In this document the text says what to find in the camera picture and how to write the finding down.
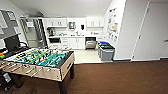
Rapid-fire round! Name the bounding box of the white drawer unit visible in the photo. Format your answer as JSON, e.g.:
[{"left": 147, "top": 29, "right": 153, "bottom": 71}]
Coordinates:
[
  {"left": 48, "top": 36, "right": 69, "bottom": 50},
  {"left": 96, "top": 35, "right": 106, "bottom": 44}
]

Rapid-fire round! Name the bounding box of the white door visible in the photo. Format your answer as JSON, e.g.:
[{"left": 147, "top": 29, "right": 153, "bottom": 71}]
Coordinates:
[{"left": 132, "top": 0, "right": 168, "bottom": 62}]

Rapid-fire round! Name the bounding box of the grey trash bin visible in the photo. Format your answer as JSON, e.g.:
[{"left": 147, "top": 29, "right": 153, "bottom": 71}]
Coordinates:
[{"left": 99, "top": 48, "right": 116, "bottom": 63}]

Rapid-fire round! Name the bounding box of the white wall cabinet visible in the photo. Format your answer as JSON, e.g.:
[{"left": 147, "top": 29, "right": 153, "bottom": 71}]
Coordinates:
[
  {"left": 86, "top": 17, "right": 105, "bottom": 28},
  {"left": 44, "top": 17, "right": 68, "bottom": 28}
]

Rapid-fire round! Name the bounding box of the colourful wall poster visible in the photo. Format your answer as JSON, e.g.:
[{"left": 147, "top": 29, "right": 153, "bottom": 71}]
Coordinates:
[{"left": 106, "top": 6, "right": 120, "bottom": 36}]

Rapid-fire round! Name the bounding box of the steel paper towel dispenser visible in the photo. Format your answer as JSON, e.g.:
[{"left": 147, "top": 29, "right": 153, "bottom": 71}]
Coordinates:
[{"left": 68, "top": 21, "right": 77, "bottom": 31}]

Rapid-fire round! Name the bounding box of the stainless steel refrigerator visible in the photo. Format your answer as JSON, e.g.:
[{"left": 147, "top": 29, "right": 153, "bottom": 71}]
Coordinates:
[{"left": 20, "top": 17, "right": 47, "bottom": 48}]

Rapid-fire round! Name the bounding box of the green lid trash bin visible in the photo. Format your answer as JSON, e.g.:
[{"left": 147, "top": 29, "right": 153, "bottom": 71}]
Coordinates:
[{"left": 99, "top": 45, "right": 115, "bottom": 51}]

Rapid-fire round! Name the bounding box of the grey pin board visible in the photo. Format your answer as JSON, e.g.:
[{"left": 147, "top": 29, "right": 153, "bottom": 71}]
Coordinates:
[{"left": 0, "top": 9, "right": 22, "bottom": 40}]

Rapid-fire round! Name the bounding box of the chrome faucet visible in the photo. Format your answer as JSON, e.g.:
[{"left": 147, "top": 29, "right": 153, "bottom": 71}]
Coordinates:
[{"left": 76, "top": 30, "right": 82, "bottom": 36}]

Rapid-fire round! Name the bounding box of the white two-door base cabinet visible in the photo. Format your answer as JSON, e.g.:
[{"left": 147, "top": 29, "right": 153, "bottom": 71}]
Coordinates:
[{"left": 67, "top": 36, "right": 86, "bottom": 51}]

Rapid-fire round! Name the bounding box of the black soap dispenser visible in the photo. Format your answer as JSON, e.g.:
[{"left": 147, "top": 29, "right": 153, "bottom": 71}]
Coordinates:
[{"left": 80, "top": 24, "right": 86, "bottom": 32}]

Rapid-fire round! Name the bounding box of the black computer monitor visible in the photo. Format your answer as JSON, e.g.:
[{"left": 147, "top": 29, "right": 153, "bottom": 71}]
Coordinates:
[{"left": 2, "top": 34, "right": 22, "bottom": 54}]

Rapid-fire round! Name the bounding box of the black coffee machine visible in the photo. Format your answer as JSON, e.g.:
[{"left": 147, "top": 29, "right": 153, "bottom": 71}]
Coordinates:
[{"left": 47, "top": 27, "right": 55, "bottom": 37}]

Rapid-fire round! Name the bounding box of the white paper sheet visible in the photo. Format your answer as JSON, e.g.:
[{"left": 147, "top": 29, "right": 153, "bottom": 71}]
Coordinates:
[{"left": 26, "top": 20, "right": 35, "bottom": 28}]

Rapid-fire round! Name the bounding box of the green foosball table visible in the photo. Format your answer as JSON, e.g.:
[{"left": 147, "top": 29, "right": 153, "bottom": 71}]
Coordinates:
[{"left": 0, "top": 47, "right": 76, "bottom": 94}]

